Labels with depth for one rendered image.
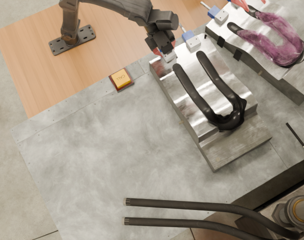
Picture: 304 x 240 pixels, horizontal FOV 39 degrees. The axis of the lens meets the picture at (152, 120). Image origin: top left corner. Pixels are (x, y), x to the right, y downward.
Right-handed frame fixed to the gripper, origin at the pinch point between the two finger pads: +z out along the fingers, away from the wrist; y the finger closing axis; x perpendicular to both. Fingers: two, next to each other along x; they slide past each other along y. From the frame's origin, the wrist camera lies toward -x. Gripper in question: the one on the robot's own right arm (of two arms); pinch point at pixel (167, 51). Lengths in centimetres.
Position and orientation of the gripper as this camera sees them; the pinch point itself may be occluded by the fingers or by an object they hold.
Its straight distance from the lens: 167.8
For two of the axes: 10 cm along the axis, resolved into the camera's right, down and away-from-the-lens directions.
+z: 3.7, 4.7, 8.0
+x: -3.9, -7.0, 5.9
